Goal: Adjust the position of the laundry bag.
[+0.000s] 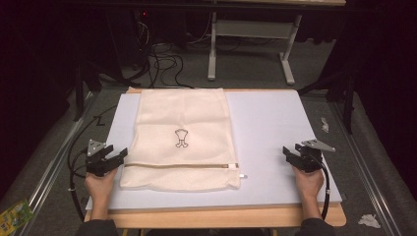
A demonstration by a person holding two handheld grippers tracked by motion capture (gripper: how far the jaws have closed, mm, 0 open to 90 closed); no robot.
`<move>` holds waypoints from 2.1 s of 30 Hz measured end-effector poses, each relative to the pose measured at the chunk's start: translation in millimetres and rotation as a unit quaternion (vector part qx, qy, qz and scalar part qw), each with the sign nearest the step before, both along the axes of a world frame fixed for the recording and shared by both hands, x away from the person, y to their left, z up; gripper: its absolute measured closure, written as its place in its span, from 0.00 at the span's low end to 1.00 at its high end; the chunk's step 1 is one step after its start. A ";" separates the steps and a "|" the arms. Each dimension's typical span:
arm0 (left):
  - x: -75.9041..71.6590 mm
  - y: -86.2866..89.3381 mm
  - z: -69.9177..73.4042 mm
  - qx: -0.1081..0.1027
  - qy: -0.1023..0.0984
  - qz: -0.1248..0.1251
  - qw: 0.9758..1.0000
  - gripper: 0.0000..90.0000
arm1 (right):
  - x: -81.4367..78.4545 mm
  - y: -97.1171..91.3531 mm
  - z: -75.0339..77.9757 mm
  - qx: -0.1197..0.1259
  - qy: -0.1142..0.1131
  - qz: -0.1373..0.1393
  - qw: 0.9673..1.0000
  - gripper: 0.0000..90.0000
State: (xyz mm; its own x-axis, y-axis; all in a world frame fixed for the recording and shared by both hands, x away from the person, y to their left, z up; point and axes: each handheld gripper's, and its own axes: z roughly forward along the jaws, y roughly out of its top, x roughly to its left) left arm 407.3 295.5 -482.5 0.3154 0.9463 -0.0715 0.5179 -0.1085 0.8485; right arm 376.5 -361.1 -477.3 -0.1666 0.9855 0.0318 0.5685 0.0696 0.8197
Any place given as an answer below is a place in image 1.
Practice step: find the white metal desk frame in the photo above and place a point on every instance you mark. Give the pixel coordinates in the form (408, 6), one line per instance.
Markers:
(252, 29)

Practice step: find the small clear plastic scrap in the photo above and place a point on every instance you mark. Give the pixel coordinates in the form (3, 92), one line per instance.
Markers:
(325, 124)

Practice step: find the black stand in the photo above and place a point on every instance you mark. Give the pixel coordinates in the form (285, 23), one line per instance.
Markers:
(344, 95)
(83, 88)

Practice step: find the white foam board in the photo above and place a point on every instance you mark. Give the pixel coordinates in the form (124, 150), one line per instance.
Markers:
(268, 131)

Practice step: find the person's left hand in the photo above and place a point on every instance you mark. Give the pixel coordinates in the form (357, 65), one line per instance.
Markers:
(100, 185)

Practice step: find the crumpled white paper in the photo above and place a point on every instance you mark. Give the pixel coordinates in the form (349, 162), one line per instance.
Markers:
(369, 220)

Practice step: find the wooden table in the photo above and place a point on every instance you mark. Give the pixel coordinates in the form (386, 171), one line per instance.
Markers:
(229, 218)

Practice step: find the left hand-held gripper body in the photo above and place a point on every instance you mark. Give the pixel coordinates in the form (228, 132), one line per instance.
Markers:
(96, 164)

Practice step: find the metal floor rail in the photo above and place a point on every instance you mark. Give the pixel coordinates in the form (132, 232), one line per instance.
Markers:
(55, 164)
(360, 164)

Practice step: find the person's right hand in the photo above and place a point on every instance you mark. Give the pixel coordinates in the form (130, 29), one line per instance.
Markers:
(308, 185)

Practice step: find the green snack packet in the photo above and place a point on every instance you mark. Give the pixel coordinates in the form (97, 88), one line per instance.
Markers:
(14, 216)

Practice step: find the cream mesh laundry bag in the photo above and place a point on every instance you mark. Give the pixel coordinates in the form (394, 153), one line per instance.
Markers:
(183, 114)

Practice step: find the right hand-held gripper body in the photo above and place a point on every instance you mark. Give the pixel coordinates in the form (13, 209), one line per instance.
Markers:
(311, 157)

